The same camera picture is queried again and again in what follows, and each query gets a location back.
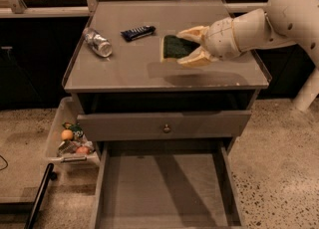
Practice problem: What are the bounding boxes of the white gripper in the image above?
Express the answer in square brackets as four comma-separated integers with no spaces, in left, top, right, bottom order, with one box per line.
[176,17,240,67]

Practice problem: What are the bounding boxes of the green yellow sponge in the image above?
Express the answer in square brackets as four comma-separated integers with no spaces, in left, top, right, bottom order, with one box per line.
[160,35,199,62]

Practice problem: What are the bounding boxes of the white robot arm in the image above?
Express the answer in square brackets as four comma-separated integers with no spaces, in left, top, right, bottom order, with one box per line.
[177,0,319,112]

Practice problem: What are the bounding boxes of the grey top drawer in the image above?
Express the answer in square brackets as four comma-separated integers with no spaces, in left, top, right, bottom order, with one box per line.
[77,111,251,141]

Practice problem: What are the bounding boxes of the grey drawer cabinet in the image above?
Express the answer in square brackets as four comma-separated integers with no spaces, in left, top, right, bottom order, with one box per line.
[62,0,272,154]

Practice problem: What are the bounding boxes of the round metal drawer knob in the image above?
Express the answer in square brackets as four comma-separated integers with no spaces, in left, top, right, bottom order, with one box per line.
[162,124,171,133]

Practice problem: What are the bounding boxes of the grey open middle drawer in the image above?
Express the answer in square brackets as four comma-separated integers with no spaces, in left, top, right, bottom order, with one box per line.
[89,139,246,229]

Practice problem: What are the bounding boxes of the dark blue snack bar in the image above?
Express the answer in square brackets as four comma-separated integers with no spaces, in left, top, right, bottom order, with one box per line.
[121,26,157,42]

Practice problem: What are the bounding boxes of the crushed clear plastic bottle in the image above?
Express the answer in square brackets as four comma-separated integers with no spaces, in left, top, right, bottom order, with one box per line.
[83,28,113,58]

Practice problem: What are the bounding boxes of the green snack bag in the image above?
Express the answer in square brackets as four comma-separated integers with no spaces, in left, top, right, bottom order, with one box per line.
[63,122,84,139]

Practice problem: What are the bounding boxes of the red apple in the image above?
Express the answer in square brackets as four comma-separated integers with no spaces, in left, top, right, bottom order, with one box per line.
[76,146,91,154]

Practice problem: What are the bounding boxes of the orange fruit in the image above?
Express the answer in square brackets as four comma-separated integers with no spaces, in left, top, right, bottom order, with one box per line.
[61,129,73,140]

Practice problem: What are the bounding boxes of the clear plastic storage bin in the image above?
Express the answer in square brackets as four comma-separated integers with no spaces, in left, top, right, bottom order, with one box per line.
[44,97,100,168]

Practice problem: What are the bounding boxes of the silver snack packet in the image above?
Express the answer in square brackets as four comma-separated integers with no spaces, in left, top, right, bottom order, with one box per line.
[57,140,78,156]

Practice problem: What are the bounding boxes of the black bar foreground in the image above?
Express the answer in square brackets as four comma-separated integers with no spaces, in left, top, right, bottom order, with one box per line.
[24,163,57,229]

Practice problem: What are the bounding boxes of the black cable on floor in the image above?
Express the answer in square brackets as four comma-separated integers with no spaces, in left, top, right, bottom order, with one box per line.
[0,154,9,171]

